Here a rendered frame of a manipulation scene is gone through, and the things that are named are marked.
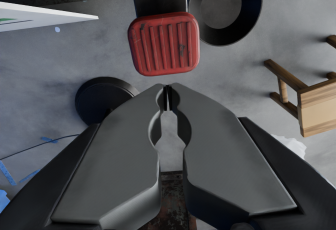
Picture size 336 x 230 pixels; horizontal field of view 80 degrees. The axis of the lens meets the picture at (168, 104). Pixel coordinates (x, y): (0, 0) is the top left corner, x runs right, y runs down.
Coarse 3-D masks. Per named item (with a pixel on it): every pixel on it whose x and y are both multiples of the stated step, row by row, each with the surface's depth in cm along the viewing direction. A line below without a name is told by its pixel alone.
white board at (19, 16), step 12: (0, 12) 41; (12, 12) 43; (24, 12) 45; (36, 12) 48; (48, 12) 52; (60, 12) 58; (72, 12) 65; (0, 24) 63; (12, 24) 68; (24, 24) 73; (36, 24) 79; (48, 24) 86
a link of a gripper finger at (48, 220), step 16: (96, 128) 8; (80, 144) 7; (64, 160) 7; (80, 160) 7; (48, 176) 6; (64, 176) 6; (32, 192) 6; (48, 192) 6; (16, 208) 5; (32, 208) 5; (48, 208) 5; (0, 224) 5; (16, 224) 5; (32, 224) 5; (48, 224) 5; (64, 224) 5; (80, 224) 5; (96, 224) 5
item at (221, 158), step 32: (192, 96) 10; (192, 128) 8; (224, 128) 8; (192, 160) 6; (224, 160) 6; (256, 160) 6; (192, 192) 6; (224, 192) 5; (256, 192) 5; (224, 224) 6
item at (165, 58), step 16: (144, 16) 19; (160, 16) 19; (176, 16) 18; (192, 16) 19; (128, 32) 19; (144, 32) 19; (160, 32) 19; (176, 32) 19; (192, 32) 19; (144, 48) 20; (160, 48) 20; (176, 48) 20; (192, 48) 20; (144, 64) 21; (160, 64) 21; (176, 64) 21; (192, 64) 21
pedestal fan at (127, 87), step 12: (84, 84) 105; (96, 84) 103; (108, 84) 103; (120, 84) 104; (84, 96) 106; (96, 96) 106; (108, 96) 106; (120, 96) 107; (132, 96) 107; (84, 108) 110; (96, 108) 110; (108, 108) 110; (84, 120) 115; (96, 120) 115
